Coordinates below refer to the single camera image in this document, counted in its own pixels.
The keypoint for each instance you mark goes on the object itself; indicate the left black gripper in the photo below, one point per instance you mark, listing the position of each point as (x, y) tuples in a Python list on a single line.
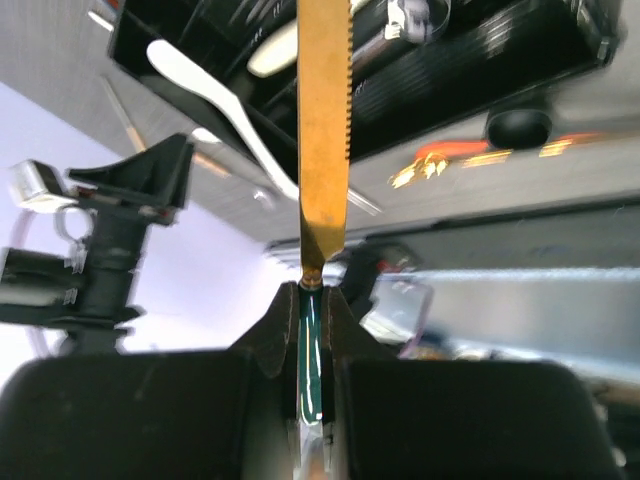
[(105, 218)]

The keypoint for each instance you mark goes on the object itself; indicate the orange plastic utensil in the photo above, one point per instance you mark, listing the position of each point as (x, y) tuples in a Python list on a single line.
[(455, 148)]

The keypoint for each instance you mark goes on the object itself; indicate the steel spoon wooden handle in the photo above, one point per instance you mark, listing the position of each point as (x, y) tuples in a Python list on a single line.
[(131, 131)]

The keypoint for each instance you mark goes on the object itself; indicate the black measuring scoop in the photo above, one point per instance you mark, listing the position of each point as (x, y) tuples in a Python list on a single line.
[(518, 128)]

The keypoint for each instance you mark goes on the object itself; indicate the gold fork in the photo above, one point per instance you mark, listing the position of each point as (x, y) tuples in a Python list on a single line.
[(435, 164)]

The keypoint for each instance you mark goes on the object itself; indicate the gold knife green handle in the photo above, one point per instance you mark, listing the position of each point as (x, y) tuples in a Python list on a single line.
[(324, 84)]

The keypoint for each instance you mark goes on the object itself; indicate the beige sheathed knife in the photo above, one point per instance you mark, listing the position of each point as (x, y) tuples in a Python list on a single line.
[(277, 52)]

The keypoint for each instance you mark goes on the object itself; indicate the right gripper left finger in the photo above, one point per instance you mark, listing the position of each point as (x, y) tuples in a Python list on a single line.
[(208, 414)]

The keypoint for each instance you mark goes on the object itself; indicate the large white rice spoon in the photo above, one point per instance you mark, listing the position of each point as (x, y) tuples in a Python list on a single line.
[(176, 67)]

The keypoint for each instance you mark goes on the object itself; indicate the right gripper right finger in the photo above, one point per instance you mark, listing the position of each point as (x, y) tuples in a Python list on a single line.
[(453, 419)]

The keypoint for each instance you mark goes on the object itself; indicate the black utensil tray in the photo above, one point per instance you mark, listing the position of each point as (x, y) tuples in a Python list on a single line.
[(489, 52)]

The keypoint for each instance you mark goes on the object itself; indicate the steel chopstick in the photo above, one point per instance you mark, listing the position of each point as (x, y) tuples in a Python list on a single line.
[(363, 203)]

